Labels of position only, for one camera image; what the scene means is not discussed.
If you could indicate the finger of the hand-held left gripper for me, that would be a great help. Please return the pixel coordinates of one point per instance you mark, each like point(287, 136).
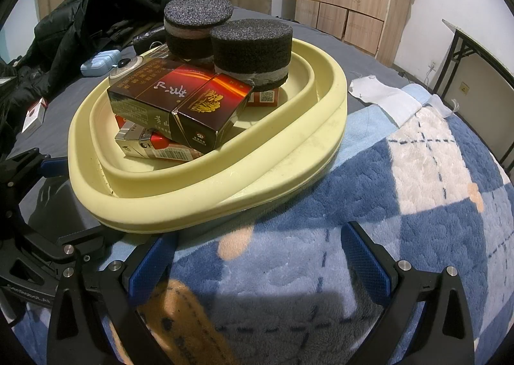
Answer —
point(54, 167)
point(80, 244)

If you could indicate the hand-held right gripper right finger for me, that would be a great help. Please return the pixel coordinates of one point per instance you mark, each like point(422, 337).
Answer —
point(369, 264)

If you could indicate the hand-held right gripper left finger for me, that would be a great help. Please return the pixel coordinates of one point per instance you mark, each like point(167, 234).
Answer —
point(148, 268)

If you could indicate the silver grey box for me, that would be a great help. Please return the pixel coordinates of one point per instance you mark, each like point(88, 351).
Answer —
point(132, 130)

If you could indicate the round beige box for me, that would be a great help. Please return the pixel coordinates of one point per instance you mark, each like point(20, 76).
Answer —
point(124, 67)

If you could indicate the dark brown cigarette carton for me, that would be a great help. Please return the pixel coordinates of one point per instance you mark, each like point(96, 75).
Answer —
point(160, 92)

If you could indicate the pale yellow plastic basin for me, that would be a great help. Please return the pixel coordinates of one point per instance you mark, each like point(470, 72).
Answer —
point(281, 156)

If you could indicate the brown gold cigarette pack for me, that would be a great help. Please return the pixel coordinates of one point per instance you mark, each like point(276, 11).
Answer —
point(156, 53)

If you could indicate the small red box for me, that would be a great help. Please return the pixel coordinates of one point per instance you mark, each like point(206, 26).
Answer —
point(263, 98)

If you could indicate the black foam cylinder wide lid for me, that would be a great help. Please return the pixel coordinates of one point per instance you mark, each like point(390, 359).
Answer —
point(196, 11)

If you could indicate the red white cigarette pack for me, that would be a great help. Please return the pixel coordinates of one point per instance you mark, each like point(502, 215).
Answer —
point(35, 116)

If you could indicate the blue checked fleece blanket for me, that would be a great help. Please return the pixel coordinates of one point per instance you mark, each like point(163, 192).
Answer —
point(361, 188)

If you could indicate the light blue plastic case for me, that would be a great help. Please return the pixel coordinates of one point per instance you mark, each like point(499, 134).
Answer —
point(100, 63)

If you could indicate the black jacket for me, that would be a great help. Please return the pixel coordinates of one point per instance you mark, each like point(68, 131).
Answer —
point(88, 7)

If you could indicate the small white cloth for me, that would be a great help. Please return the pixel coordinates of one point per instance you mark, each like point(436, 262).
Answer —
point(441, 106)

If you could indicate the black folding table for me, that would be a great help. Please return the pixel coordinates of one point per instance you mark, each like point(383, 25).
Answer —
point(453, 47)

